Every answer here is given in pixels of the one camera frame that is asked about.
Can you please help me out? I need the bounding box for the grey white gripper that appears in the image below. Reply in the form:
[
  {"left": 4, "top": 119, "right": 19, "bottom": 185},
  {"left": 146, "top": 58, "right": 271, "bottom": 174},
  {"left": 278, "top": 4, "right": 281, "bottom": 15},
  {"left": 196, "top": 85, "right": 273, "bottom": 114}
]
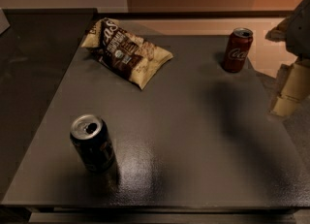
[{"left": 265, "top": 0, "right": 310, "bottom": 117}]

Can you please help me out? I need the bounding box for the brown beige chip bag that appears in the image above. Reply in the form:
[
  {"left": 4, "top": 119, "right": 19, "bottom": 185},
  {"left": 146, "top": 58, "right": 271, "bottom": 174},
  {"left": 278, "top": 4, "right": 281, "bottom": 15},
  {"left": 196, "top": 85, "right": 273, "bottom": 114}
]
[{"left": 81, "top": 18, "right": 173, "bottom": 89}]

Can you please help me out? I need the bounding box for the white paper sheet corner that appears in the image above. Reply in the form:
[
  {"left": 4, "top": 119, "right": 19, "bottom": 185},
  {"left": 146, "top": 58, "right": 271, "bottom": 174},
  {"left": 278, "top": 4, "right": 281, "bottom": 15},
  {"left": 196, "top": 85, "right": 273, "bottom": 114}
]
[{"left": 0, "top": 9, "right": 10, "bottom": 35}]

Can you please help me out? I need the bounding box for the red coke can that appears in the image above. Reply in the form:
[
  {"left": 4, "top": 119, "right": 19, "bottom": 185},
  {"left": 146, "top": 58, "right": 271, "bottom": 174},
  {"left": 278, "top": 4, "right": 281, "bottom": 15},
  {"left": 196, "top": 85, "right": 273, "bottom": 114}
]
[{"left": 222, "top": 27, "right": 253, "bottom": 73}]

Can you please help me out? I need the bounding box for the dark blue pepsi can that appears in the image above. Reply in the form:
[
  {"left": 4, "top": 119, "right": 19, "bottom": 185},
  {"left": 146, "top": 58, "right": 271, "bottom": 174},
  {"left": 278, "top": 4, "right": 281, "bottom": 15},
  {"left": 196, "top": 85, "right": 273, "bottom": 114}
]
[{"left": 70, "top": 114, "right": 115, "bottom": 174}]

